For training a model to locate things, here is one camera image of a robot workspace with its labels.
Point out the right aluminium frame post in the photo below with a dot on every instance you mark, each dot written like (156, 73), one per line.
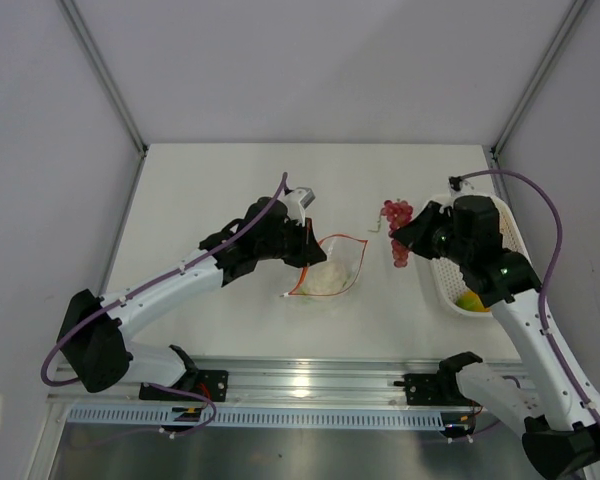
(548, 60)

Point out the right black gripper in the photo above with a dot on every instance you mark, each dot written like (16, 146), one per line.
(415, 233)

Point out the yellow green mango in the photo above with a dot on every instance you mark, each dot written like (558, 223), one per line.
(471, 302)

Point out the white perforated plastic basket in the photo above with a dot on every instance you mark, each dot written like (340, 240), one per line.
(495, 281)

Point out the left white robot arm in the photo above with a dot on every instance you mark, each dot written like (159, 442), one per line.
(98, 333)

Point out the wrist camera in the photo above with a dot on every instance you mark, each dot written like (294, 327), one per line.
(458, 186)
(297, 202)

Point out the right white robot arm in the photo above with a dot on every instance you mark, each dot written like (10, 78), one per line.
(559, 426)

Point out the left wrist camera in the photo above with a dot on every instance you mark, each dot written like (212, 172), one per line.
(297, 202)

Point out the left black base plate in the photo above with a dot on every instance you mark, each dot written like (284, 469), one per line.
(212, 384)

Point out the white cauliflower with leaves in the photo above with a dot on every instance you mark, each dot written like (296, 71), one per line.
(326, 279)

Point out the aluminium frame post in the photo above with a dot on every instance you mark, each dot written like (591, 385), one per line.
(548, 60)
(98, 65)

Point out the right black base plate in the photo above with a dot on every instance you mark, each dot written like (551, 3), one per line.
(426, 389)

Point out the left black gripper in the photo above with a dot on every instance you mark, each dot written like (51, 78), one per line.
(314, 254)

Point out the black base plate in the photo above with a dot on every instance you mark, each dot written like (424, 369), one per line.
(426, 389)
(212, 384)

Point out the aluminium mounting rail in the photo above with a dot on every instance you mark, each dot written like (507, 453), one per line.
(296, 383)

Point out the left aluminium frame post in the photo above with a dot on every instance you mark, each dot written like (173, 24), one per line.
(98, 65)

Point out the clear zip top bag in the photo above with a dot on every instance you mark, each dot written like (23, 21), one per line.
(338, 247)

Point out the slotted white cable duct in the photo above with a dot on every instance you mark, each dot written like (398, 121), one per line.
(259, 417)

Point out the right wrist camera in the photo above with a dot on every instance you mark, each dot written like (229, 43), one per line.
(458, 186)

